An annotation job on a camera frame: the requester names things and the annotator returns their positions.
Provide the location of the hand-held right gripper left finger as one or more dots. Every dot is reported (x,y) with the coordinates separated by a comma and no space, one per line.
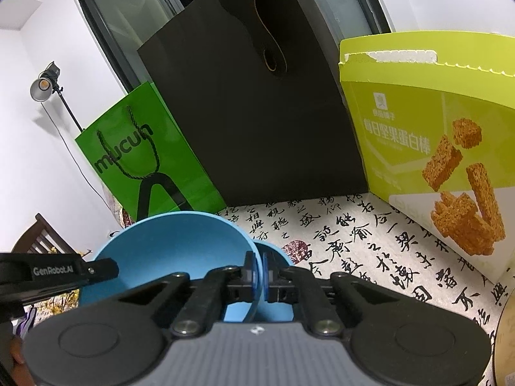
(253,277)

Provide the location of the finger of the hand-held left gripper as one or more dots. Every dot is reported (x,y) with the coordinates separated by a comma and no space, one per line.
(104,270)

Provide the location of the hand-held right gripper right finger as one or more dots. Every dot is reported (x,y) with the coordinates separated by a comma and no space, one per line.
(273,281)

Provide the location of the blue bowl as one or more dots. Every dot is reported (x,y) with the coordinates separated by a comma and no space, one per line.
(275,311)
(169,245)

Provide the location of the person's left hand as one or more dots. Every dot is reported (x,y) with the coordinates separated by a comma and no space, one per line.
(18,352)

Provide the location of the dark wooden chair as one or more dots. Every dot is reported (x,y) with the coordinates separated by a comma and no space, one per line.
(36,237)

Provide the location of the yellow flower branch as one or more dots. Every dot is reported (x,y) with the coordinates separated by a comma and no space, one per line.
(60,301)

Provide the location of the calligraphy print tablecloth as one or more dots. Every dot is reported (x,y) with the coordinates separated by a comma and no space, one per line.
(362,257)

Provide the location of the green paper bag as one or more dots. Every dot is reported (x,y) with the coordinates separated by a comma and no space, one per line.
(177,169)

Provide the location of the black paper bag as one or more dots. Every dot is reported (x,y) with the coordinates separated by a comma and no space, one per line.
(261,128)

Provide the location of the studio light on stand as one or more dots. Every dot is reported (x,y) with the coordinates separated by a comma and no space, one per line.
(42,88)

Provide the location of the yellow-green snack box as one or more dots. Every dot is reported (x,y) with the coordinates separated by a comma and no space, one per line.
(402,128)

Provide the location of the dark sliding glass door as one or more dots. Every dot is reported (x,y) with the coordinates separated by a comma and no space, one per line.
(120,20)

